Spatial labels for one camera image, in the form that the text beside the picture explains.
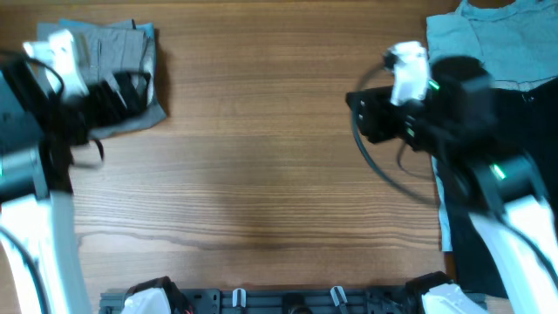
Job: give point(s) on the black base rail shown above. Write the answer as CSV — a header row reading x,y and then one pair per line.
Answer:
x,y
372,300

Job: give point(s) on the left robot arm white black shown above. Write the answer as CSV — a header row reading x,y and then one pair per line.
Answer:
x,y
38,131

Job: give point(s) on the grey shorts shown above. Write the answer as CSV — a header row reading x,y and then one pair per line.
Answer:
x,y
109,50

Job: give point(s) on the folded blue denim jeans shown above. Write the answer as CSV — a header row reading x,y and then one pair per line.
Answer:
x,y
126,24

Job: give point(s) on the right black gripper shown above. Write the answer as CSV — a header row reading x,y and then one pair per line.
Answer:
x,y
374,122

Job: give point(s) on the dark navy garment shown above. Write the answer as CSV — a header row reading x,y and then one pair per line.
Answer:
x,y
528,119

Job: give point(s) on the light blue t-shirt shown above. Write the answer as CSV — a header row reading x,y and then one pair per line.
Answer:
x,y
516,43

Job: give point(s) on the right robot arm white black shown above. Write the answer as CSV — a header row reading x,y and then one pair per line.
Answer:
x,y
498,185

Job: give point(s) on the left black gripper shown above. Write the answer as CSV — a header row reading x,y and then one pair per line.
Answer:
x,y
102,92

